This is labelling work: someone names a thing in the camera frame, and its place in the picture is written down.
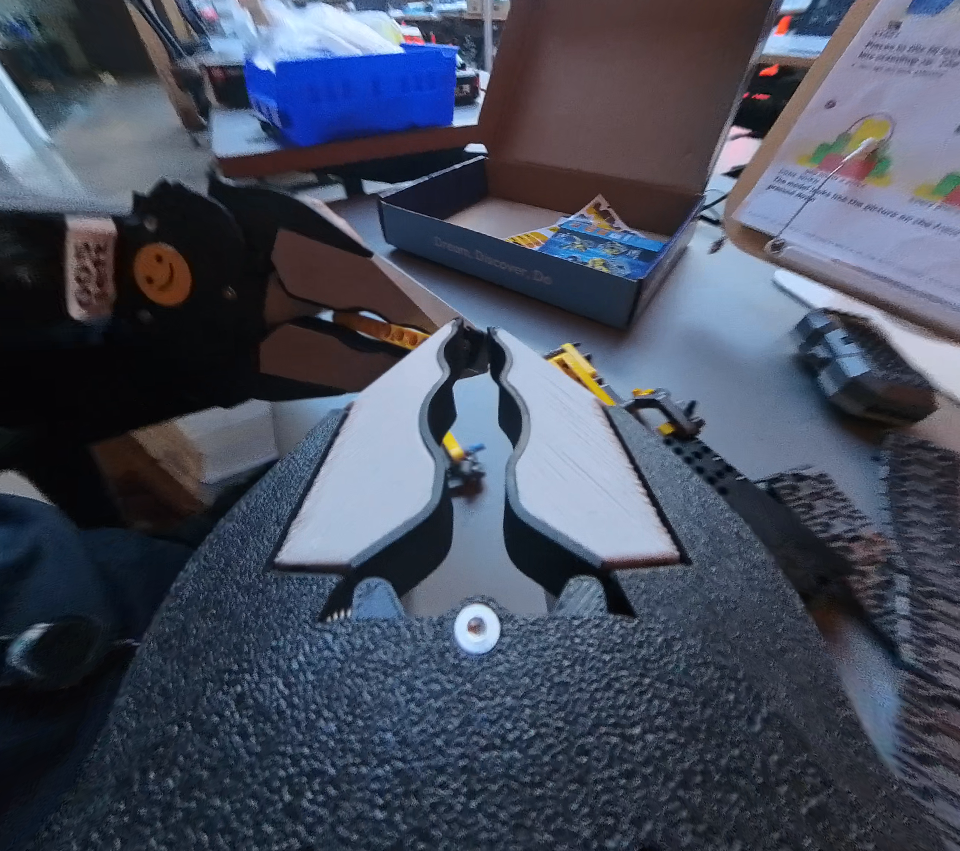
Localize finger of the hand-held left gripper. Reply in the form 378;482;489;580
270;239;445;338
255;322;412;410

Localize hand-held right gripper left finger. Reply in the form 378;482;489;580
273;318;465;576

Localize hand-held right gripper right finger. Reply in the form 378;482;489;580
486;326;684;578

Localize yellow long perforated beam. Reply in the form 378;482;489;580
332;309;434;351

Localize small grey yellow brick assembly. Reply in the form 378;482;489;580
439;429;489;494

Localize yellow grey brick arm assembly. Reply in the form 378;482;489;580
543;339;708;438

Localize black perforated battery box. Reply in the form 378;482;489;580
660;429;841;597

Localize small black pin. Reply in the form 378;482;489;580
448;328;492;380

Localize grey desk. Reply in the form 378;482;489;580
273;191;960;642

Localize brown table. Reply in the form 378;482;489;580
212;108;489;181

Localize blue plastic crate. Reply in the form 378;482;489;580
244;43;460;149

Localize blue printed booklet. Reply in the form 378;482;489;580
538;212;670;281

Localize white plastic bags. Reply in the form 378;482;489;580
251;0;406;61

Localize blue yellow instruction booklet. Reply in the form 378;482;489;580
504;193;639;245

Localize grey brick motor block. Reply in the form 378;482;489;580
793;305;940;426

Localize instruction sheet on clipboard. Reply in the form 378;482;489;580
723;0;960;342

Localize navy cardboard box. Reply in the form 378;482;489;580
377;0;816;331

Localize printed instruction sheet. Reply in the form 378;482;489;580
735;0;960;310

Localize wooden post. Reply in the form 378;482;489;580
75;0;207;132

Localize black cable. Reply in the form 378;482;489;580
701;187;736;256

